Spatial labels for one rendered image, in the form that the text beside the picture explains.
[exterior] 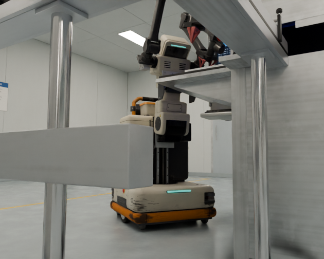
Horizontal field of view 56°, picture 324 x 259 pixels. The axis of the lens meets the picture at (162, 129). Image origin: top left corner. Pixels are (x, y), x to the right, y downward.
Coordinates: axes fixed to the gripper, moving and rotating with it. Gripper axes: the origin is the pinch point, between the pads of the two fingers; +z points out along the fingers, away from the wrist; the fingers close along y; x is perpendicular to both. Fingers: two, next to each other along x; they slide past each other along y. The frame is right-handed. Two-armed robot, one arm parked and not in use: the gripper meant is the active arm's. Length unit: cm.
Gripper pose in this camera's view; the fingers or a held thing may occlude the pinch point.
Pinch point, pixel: (192, 41)
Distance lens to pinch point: 163.0
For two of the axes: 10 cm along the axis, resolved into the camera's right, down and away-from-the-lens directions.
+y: 8.4, 1.3, -5.3
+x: 5.2, 0.8, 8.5
